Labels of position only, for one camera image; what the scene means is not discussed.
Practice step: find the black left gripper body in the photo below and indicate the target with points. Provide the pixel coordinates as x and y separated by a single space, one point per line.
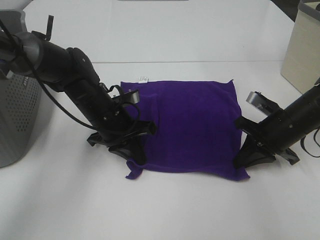
121 128

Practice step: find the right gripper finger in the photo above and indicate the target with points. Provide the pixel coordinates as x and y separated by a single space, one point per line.
247 155
264 157

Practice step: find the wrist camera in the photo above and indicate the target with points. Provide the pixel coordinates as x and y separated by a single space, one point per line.
263 104
131 96

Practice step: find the purple towel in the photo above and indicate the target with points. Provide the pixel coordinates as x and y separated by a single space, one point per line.
195 130

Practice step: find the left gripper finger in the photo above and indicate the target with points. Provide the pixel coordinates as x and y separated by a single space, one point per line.
123 151
137 151

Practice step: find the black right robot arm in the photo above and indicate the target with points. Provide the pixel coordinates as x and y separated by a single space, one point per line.
304 113

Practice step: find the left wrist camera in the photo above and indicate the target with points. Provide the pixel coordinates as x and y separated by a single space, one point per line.
131 96

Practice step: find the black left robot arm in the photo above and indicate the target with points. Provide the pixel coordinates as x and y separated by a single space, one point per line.
69 70

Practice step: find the beige bin with grey rim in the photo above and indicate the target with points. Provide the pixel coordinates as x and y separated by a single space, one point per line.
301 65

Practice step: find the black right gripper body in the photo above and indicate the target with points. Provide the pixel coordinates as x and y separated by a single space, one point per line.
273 134

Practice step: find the grey perforated laundry basket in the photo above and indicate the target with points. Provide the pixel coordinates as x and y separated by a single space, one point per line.
20 97

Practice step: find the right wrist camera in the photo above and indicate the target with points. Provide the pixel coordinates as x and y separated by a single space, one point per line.
263 104

